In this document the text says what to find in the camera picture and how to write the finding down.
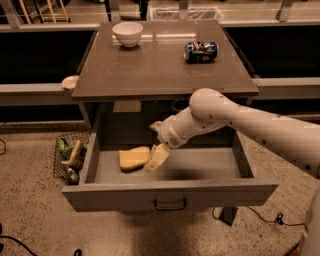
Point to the tan bottle in basket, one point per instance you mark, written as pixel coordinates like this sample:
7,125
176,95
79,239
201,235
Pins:
74,160

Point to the black drawer handle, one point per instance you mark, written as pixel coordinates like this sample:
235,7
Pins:
168,206

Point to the white ceramic bowl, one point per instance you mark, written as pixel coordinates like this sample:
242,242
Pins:
128,33

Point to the yellow sponge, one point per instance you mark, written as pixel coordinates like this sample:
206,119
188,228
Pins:
133,158

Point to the white wire tray background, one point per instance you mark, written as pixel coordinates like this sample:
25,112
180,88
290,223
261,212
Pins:
193,13

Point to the grey cabinet with counter top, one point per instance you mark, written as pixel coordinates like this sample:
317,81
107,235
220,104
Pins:
155,71

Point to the wooden chair background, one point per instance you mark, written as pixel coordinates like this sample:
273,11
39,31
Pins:
42,11

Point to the blue soda can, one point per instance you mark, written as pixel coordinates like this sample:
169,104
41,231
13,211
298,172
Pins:
200,52

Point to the open grey top drawer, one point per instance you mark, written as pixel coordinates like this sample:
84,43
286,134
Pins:
213,170

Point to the small white round dish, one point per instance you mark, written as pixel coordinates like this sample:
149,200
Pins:
70,82

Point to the green packet in basket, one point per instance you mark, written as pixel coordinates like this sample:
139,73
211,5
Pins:
64,149

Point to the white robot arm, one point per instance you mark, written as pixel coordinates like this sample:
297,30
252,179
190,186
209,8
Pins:
296,141

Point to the black wire basket left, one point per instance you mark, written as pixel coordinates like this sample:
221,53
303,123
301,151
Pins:
70,175

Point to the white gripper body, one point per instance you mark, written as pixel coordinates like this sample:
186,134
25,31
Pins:
167,134

